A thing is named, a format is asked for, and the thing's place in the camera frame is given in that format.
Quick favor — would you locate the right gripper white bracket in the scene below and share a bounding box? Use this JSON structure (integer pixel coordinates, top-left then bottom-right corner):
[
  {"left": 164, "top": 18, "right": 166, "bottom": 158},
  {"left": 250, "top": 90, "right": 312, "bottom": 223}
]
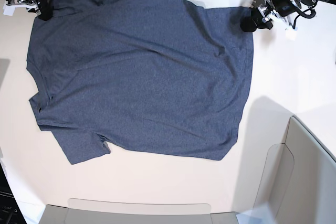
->
[{"left": 4, "top": 0, "right": 53, "bottom": 21}]

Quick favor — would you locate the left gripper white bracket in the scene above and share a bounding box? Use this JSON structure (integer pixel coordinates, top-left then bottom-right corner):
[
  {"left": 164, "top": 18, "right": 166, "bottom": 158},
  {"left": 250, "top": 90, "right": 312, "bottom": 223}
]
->
[{"left": 240, "top": 0, "right": 298, "bottom": 32}]

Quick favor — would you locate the dark blue t-shirt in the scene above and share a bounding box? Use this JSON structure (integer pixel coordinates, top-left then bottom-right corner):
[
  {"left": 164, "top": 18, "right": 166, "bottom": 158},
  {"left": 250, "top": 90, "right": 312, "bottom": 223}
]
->
[{"left": 27, "top": 0, "right": 254, "bottom": 164}]

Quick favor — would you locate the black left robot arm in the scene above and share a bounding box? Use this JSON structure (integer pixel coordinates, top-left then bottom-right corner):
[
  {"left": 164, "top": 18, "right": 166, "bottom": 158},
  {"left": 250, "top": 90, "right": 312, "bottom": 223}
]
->
[{"left": 240, "top": 0, "right": 319, "bottom": 40}]

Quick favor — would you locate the grey right side partition panel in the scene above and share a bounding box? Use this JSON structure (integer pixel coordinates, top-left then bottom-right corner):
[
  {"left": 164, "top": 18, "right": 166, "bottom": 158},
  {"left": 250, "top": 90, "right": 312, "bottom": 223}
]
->
[{"left": 253, "top": 115, "right": 336, "bottom": 224}]

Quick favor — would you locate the grey partition panel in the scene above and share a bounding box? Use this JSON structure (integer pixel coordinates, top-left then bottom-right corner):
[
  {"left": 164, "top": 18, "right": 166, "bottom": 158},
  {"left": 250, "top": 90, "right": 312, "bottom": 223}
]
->
[
  {"left": 39, "top": 205, "right": 245, "bottom": 224},
  {"left": 253, "top": 115, "right": 336, "bottom": 224}
]

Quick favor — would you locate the grey front partition panel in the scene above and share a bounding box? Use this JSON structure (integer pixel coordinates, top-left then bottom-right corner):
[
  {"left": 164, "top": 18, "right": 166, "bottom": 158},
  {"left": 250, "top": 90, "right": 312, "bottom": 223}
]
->
[{"left": 39, "top": 205, "right": 245, "bottom": 224}]

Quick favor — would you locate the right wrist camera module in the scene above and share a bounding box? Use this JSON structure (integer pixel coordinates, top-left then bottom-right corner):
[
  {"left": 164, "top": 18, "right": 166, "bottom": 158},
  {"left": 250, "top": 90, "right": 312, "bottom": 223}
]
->
[{"left": 3, "top": 4, "right": 15, "bottom": 16}]

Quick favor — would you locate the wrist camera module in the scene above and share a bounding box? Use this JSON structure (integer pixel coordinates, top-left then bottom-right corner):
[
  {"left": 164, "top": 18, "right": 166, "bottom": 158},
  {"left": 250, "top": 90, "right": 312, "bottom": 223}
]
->
[
  {"left": 285, "top": 28, "right": 297, "bottom": 41},
  {"left": 3, "top": 4, "right": 15, "bottom": 16}
]

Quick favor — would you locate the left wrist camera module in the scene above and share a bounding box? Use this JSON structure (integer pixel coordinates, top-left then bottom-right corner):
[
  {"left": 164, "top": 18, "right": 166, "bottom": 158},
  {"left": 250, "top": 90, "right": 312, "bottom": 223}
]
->
[{"left": 285, "top": 28, "right": 297, "bottom": 41}]

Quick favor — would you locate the clear acrylic right panel bracket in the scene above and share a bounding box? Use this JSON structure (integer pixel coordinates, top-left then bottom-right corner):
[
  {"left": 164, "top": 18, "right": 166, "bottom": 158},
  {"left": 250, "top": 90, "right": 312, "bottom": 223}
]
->
[{"left": 254, "top": 143, "right": 295, "bottom": 214}]

